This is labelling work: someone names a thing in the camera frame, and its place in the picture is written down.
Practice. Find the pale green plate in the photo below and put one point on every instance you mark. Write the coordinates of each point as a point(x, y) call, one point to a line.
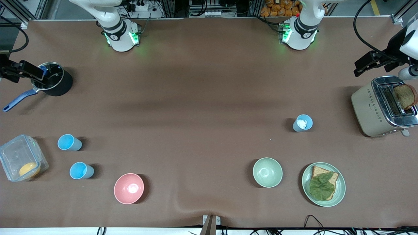
point(340, 189)

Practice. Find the glass lid with blue knob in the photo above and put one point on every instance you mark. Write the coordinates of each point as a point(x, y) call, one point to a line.
point(52, 78)

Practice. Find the white power strip with plugs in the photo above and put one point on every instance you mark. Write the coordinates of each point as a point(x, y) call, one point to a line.
point(140, 6)

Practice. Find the dark toast slice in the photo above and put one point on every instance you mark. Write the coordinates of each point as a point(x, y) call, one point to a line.
point(405, 96)

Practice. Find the pink bowl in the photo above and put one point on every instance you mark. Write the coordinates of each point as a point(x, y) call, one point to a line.
point(129, 188)

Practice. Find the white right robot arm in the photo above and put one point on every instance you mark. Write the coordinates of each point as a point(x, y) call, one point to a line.
point(119, 39)

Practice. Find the brown table cover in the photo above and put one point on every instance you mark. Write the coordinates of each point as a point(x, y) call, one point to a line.
point(209, 147)

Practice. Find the bag of orange snacks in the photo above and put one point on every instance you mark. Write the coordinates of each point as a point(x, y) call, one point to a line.
point(281, 8)

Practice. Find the grey metal table clamp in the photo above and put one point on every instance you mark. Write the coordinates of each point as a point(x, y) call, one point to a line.
point(210, 225)

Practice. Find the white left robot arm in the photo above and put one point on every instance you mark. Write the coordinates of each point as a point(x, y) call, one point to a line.
point(298, 37)

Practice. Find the blue cup with white wad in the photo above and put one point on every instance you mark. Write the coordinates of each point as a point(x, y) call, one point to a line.
point(296, 128)

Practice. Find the clear plastic storage box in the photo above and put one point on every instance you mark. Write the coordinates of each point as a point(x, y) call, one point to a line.
point(14, 155)

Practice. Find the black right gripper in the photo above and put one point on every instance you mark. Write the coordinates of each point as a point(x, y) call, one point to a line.
point(5, 72)

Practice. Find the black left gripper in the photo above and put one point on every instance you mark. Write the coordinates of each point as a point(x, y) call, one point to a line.
point(394, 44)

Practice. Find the brown bread slice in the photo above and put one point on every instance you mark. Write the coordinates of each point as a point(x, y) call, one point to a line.
point(318, 170)

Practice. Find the white crumpled wad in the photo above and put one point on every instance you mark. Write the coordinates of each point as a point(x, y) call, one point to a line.
point(302, 123)

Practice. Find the green lettuce leaf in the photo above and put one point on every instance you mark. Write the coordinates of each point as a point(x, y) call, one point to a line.
point(321, 187)

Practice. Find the white socket strip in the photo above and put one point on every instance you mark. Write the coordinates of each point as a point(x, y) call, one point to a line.
point(210, 13)

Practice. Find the beige and chrome toaster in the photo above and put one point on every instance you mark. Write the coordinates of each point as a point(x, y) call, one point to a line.
point(369, 111)

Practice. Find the pale green bowl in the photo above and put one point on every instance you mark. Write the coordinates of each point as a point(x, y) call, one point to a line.
point(267, 172)

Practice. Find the blue plastic cup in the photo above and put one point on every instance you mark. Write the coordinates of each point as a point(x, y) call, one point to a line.
point(67, 142)
point(78, 170)

